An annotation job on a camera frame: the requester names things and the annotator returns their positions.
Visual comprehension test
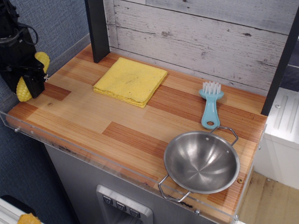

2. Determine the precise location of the light blue scrub brush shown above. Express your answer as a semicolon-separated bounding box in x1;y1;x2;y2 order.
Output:
199;81;224;129

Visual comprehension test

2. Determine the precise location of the small stainless steel pan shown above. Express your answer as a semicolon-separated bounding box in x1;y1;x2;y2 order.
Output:
158;131;240;203

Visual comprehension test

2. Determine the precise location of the grey toy fridge cabinet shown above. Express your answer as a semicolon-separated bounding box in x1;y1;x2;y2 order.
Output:
46;145;212;224

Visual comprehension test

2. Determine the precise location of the black vertical post right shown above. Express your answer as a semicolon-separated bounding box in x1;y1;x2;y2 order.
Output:
261;9;299;116

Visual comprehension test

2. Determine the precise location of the yellow object bottom left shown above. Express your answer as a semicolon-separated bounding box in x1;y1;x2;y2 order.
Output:
17;213;42;224

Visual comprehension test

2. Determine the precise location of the white toy sink unit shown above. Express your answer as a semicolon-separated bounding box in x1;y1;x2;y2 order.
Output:
253;88;299;189

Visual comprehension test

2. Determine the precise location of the folded yellow cloth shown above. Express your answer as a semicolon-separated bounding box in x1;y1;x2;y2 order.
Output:
93;57;168;108

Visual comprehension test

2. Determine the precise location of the clear acrylic table guard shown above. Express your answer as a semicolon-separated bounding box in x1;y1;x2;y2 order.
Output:
0;45;266;224

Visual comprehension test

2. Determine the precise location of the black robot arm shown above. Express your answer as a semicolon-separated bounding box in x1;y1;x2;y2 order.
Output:
0;0;50;102

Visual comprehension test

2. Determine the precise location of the yellow plastic corn cob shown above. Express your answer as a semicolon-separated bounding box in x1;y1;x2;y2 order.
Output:
16;52;50;102

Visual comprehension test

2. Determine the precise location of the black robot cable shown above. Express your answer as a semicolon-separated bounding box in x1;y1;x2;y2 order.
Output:
17;22;38;45

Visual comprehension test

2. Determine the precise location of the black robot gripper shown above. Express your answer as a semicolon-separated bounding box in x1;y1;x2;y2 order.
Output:
0;29;45;98

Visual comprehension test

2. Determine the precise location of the silver dispenser button panel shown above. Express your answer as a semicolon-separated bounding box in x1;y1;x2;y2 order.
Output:
96;184;154;224

